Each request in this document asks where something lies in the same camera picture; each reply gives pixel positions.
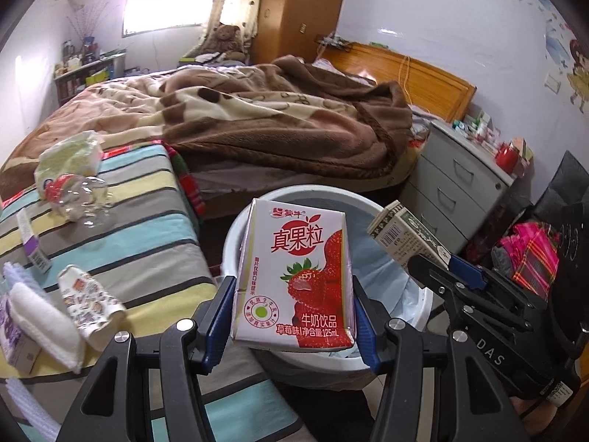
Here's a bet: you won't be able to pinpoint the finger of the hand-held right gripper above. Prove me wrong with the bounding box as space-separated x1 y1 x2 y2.
447 254 523 298
407 253 468 316

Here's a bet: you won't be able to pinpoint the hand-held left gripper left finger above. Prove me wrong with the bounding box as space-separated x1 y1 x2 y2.
55 276 237 442

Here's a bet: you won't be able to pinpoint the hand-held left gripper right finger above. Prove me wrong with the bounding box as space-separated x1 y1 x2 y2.
352 274 530 442

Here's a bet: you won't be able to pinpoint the green white carton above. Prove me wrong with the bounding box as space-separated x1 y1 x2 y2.
367 199 454 271

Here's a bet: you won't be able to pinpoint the strawberry milk carton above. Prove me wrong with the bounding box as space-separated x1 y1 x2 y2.
230 197 357 350

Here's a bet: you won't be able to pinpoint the white round bin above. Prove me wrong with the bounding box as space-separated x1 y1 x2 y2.
221 185 433 373

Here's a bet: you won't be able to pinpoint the crushed printed paper cup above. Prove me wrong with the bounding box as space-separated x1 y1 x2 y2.
57 264 127 353

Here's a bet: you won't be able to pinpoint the lavender foam net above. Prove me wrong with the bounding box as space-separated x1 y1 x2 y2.
2 262 35 300
0 375 65 442

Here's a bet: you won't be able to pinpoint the pink plaid cloth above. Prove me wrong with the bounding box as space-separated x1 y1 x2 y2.
492 221 560 302

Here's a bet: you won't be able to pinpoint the grey drawer cabinet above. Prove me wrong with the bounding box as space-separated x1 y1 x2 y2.
398 120 535 259

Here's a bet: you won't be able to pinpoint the striped cloth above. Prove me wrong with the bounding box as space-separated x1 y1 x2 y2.
0 144 314 442

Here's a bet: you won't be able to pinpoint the red jar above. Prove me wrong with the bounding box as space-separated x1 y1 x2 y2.
496 143 521 173

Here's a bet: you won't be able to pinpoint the red green plaid cloth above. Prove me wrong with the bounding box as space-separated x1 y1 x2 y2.
166 143 205 217

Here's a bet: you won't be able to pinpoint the black chair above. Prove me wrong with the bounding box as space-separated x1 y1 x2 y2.
529 150 589 222

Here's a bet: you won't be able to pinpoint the cluster of small medicine boxes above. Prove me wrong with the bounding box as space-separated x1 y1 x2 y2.
451 110 535 176

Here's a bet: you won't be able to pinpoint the bed mattress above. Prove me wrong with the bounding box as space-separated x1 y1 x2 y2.
184 145 417 196

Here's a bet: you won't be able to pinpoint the crushed clear plastic bottle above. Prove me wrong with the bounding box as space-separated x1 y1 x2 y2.
43 172 116 230

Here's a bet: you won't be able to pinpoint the wooden headboard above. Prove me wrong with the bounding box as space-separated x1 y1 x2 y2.
317 41 478 123

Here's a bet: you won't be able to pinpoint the small white purple box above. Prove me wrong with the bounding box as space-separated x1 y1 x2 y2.
16 209 52 271

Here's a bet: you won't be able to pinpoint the brown patterned blanket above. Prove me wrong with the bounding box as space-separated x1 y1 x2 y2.
0 55 415 194

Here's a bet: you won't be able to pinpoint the green tissue pack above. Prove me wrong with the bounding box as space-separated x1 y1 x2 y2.
34 130 104 194

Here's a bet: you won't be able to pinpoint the brown teddy bear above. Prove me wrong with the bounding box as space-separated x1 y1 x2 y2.
200 23 247 63

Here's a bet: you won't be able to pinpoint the wooden wardrobe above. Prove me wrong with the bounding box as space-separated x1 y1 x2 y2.
251 0 353 65

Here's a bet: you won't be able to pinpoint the window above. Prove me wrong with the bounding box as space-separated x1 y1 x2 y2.
122 0 217 38

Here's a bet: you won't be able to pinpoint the decorative branches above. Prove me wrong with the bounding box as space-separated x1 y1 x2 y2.
67 9 111 43

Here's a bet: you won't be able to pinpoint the white cable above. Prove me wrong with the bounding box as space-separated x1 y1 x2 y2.
398 55 413 102

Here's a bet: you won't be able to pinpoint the cartoon wall sticker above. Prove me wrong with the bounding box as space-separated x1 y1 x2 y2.
543 23 589 111

